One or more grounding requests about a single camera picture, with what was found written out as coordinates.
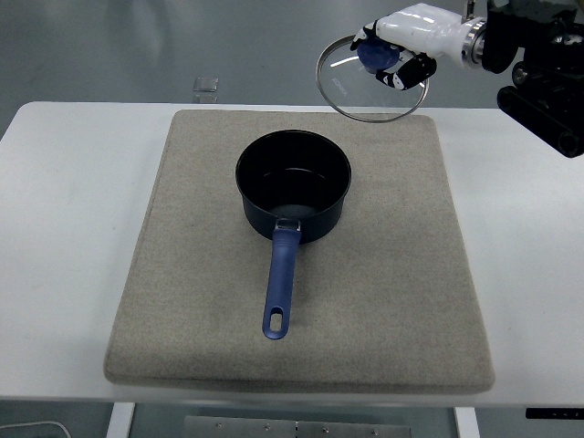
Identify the beige fabric mat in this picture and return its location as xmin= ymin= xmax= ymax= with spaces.
xmin=103 ymin=109 xmax=496 ymax=394

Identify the dark pot with blue handle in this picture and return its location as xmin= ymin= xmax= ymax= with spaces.
xmin=235 ymin=130 xmax=353 ymax=341

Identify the grey metal plate with screws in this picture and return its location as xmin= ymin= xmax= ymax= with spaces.
xmin=183 ymin=414 xmax=412 ymax=438

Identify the glass pot lid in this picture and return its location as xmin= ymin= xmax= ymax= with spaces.
xmin=315 ymin=35 xmax=431 ymax=124

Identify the black table control panel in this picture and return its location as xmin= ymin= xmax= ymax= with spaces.
xmin=525 ymin=407 xmax=584 ymax=420

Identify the white table leg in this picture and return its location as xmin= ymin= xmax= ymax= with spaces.
xmin=454 ymin=406 xmax=481 ymax=438
xmin=105 ymin=401 xmax=137 ymax=438

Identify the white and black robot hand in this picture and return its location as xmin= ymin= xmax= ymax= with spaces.
xmin=349 ymin=2 xmax=471 ymax=91

